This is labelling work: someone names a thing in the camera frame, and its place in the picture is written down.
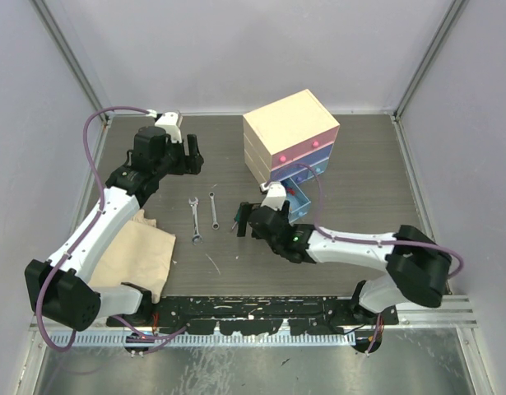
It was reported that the green handled screwdriver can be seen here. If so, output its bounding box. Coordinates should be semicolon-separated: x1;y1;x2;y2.
231;208;241;231

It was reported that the light blue drawer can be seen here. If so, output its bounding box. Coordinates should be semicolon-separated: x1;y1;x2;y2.
309;159;329;178
281;178;311;223

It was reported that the cream drawer cabinet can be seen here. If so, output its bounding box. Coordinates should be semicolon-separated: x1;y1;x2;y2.
243;89;340;184

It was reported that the wide purple drawer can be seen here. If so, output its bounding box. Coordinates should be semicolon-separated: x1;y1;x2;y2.
270;143;334;181

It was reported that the large pink drawer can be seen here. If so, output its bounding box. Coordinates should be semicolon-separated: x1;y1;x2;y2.
294;124;340;157

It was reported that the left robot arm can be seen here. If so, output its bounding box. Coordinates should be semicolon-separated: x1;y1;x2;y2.
25;126;204;332

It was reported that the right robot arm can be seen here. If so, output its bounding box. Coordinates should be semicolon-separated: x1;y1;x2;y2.
237;202;452;324

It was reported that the silver ratchet combination wrench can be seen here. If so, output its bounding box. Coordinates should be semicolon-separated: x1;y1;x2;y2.
209;192;220;230

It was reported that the silver open end wrench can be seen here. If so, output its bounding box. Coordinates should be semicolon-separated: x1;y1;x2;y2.
188;197;202;245

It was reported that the small purple drawer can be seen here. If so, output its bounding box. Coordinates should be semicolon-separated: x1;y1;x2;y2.
291;170;309;184

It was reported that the small pink drawer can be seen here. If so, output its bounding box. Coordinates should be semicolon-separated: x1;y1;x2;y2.
271;149;298;170

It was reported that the beige cloth bag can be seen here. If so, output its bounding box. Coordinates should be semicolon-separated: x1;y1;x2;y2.
89;209;176;304

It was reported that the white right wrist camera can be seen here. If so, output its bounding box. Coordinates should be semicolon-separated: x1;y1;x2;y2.
260;182;286;211

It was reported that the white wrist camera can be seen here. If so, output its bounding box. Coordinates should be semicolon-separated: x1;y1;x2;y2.
260;182;286;211
146;109;183;143

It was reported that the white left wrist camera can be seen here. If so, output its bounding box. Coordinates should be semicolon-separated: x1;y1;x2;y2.
146;109;183;143

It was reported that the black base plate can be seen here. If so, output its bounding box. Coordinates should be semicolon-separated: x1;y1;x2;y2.
106;294;402;337

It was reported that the slotted cable duct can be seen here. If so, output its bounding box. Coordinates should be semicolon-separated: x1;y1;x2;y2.
73;329;355;348

